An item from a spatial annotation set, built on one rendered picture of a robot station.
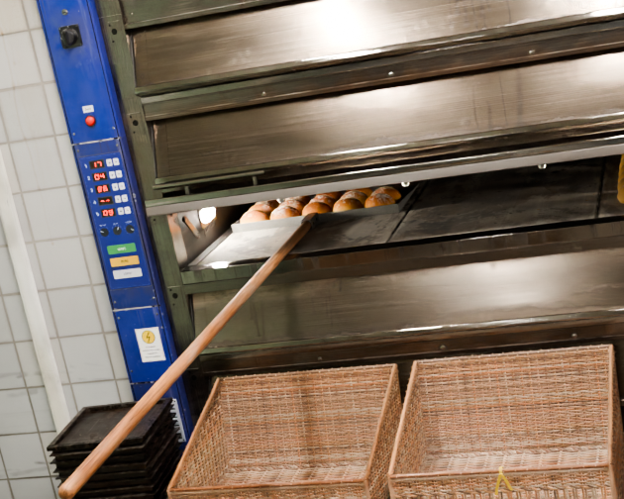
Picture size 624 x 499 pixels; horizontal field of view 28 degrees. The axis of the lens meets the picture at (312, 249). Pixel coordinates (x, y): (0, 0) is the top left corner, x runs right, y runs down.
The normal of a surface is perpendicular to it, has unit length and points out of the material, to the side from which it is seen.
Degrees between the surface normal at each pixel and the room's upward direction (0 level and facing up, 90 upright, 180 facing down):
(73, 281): 90
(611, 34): 90
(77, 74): 90
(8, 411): 90
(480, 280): 70
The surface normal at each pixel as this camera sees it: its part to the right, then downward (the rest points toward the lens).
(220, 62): -0.30, -0.05
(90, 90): -0.25, 0.29
